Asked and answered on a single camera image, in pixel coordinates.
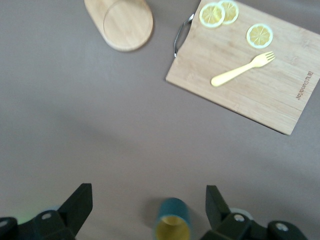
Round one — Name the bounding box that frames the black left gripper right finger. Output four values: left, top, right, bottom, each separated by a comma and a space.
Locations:
201, 185, 308, 240

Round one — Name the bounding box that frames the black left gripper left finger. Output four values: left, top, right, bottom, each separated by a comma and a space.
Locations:
0, 183, 93, 240

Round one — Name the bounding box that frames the dark teal cup yellow inside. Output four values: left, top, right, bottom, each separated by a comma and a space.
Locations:
153, 197, 193, 240

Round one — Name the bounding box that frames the wooden mug tree rack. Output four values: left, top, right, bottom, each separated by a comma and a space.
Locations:
83, 0, 154, 53

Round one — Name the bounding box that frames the brown table cover mat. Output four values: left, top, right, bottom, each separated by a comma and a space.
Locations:
0, 0, 320, 240

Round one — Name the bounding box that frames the yellow plastic fork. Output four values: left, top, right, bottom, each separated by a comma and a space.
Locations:
210, 51, 276, 88

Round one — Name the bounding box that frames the lemon slice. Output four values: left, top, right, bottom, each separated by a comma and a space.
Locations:
218, 0, 240, 25
246, 23, 274, 50
199, 2, 226, 29

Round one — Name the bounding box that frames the bamboo cutting board metal handle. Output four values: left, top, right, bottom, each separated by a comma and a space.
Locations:
165, 0, 320, 136

